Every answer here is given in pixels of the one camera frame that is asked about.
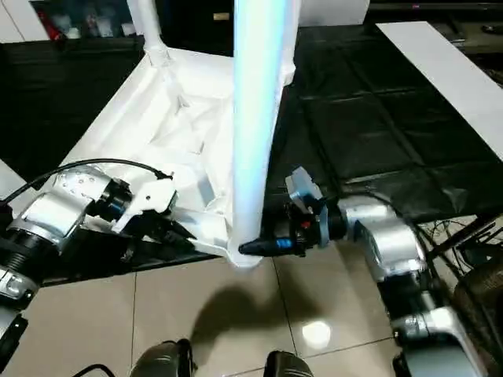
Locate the flat white board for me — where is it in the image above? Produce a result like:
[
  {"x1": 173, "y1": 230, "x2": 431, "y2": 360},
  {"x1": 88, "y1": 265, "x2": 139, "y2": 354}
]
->
[{"x1": 376, "y1": 22, "x2": 503, "y2": 142}]

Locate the brown woven fabric object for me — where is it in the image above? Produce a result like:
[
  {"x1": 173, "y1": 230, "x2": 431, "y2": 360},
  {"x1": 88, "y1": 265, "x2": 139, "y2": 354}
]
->
[{"x1": 456, "y1": 255, "x2": 503, "y2": 331}]

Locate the black stand leg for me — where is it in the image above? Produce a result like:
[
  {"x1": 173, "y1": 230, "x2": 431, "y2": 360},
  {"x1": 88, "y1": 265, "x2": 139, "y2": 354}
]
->
[{"x1": 428, "y1": 216, "x2": 503, "y2": 264}]

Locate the white cabinet with glass doors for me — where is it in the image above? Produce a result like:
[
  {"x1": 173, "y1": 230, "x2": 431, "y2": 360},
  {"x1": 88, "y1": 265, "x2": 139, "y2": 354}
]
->
[{"x1": 0, "y1": 0, "x2": 50, "y2": 44}]

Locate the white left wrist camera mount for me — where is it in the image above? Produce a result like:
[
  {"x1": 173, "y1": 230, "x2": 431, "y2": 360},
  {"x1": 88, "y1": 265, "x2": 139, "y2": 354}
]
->
[{"x1": 112, "y1": 177, "x2": 180, "y2": 235}]

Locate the black cabinet with gold label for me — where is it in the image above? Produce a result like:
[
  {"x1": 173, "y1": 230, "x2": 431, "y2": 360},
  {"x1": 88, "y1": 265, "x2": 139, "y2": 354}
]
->
[{"x1": 161, "y1": 0, "x2": 237, "y2": 56}]

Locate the white plastic table top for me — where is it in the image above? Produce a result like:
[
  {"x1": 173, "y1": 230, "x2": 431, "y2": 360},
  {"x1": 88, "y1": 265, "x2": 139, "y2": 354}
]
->
[{"x1": 43, "y1": 47, "x2": 298, "y2": 269}]

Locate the white plastic table leg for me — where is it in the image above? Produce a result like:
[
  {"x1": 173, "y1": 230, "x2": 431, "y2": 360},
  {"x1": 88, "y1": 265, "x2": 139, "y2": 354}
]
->
[
  {"x1": 127, "y1": 0, "x2": 172, "y2": 68},
  {"x1": 0, "y1": 157, "x2": 28, "y2": 201},
  {"x1": 226, "y1": 0, "x2": 301, "y2": 264}
]

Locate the black work mat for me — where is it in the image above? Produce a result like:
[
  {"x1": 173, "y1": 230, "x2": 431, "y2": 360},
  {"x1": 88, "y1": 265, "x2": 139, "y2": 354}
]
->
[{"x1": 0, "y1": 24, "x2": 503, "y2": 287}]

